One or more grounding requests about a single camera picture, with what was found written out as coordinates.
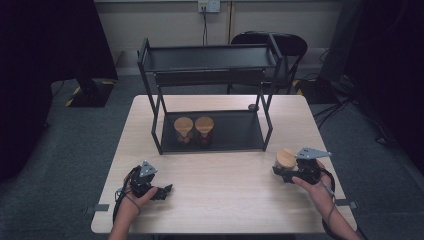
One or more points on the dark curtain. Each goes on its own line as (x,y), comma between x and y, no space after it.
(33,66)
(393,50)

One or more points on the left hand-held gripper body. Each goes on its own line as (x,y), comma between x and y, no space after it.
(141,181)

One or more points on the person's right hand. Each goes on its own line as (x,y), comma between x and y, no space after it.
(321,193)

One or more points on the black stand base yellow stripes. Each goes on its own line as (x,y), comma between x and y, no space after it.
(90,95)
(316,91)

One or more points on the black metal two-tier shelf rack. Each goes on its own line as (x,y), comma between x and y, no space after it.
(233,130)

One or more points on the small dark round object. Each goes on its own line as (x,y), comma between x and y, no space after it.
(253,107)

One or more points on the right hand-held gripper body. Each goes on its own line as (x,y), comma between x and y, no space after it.
(308,170)

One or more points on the white wall socket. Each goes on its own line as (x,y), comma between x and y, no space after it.
(209,5)

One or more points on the wooden-lid jar of red dates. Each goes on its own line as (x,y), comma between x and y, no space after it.
(204,124)

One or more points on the person's left hand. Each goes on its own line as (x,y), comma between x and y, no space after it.
(133,205)

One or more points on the black chair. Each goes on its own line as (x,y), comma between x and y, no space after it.
(293,43)

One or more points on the grey tape strip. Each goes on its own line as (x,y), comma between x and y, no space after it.
(346,202)
(97,208)

